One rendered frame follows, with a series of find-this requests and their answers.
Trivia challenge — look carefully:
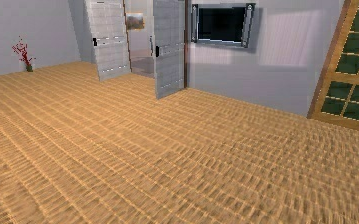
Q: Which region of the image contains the framed landscape picture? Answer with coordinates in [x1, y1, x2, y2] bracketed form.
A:
[125, 12, 145, 31]

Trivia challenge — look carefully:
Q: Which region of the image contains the grey panelled room door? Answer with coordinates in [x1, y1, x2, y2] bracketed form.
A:
[152, 0, 186, 100]
[83, 0, 132, 82]

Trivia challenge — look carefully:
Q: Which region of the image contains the red branch plant in vase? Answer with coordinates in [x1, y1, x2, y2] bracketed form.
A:
[11, 36, 37, 73]

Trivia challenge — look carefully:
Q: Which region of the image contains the wooden framed window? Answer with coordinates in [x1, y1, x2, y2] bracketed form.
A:
[307, 0, 359, 134]

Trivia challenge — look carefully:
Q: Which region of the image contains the wall-mounted black television set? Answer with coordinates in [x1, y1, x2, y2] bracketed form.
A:
[190, 2, 257, 49]

